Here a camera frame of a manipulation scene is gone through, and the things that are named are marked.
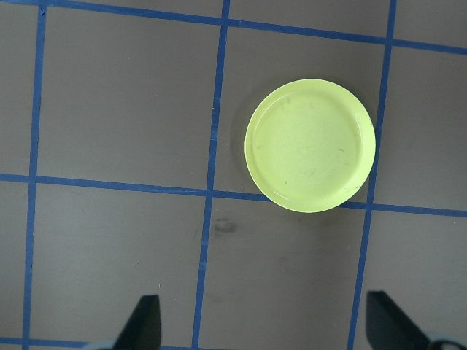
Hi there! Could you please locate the yellow plastic plate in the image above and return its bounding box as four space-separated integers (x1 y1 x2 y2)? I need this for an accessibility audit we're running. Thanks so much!
244 78 377 214

